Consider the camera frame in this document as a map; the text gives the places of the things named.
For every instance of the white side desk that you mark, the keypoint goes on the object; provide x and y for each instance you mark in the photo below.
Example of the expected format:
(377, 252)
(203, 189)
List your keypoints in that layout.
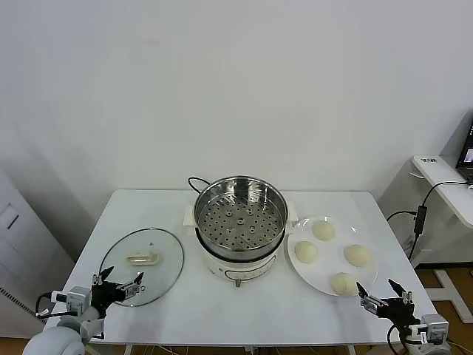
(449, 207)

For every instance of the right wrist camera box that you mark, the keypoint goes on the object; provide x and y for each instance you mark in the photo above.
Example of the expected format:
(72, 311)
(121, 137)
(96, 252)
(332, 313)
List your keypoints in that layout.
(432, 327)

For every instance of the round white plate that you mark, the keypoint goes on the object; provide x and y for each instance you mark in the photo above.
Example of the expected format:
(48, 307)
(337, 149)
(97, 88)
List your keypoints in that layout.
(329, 260)

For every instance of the white cabinet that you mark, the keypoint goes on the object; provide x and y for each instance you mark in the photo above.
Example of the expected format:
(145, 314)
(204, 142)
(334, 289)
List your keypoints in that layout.
(22, 240)

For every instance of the black laptop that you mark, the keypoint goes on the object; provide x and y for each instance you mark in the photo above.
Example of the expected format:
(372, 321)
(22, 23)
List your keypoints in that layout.
(466, 155)

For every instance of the cream electric cooker base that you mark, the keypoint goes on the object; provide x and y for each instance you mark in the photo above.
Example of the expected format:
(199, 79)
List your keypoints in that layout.
(240, 266)

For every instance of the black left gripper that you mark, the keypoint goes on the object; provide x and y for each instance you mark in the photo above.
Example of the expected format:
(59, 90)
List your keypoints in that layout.
(105, 294)

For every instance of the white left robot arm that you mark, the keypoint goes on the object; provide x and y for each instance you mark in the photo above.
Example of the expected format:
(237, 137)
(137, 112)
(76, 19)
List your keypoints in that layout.
(55, 333)

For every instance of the small printed desk label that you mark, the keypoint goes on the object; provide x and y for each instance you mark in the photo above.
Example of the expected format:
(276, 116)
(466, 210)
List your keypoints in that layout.
(428, 160)

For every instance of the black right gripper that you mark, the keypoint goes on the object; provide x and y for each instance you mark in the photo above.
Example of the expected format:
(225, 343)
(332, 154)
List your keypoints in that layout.
(401, 312)

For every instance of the perforated steel steamer basket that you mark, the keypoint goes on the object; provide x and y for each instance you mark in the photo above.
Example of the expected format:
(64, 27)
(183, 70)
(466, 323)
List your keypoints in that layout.
(266, 207)

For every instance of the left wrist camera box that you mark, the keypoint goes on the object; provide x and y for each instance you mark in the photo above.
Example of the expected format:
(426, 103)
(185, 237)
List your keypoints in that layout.
(75, 297)

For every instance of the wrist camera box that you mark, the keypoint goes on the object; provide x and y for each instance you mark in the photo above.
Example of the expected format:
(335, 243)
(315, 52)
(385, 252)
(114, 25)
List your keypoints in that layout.
(432, 327)
(75, 297)

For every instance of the round glass pot lid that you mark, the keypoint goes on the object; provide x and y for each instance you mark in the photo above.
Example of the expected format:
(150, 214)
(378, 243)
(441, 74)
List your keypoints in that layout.
(162, 275)

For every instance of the white steamed baozi bun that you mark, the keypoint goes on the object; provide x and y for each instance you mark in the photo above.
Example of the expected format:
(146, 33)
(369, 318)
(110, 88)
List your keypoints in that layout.
(343, 284)
(323, 231)
(357, 255)
(306, 252)

